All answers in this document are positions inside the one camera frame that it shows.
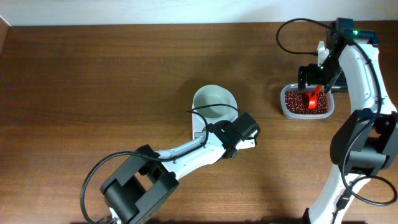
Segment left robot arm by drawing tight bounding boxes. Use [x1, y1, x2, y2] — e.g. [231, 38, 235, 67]
[100, 113, 259, 223]

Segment white digital kitchen scale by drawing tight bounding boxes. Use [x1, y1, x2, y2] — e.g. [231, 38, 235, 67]
[190, 88, 241, 141]

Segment white bowl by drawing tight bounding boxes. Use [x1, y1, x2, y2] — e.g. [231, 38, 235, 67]
[192, 85, 238, 123]

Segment orange measuring scoop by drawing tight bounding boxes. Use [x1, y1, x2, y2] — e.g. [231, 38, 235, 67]
[305, 85, 322, 110]

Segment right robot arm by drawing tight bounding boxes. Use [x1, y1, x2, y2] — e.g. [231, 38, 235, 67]
[303, 18, 397, 223]

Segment red beans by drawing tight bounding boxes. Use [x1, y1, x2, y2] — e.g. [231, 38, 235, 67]
[285, 90, 328, 114]

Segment clear plastic container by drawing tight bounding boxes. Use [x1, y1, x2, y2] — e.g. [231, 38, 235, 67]
[280, 83, 335, 119]

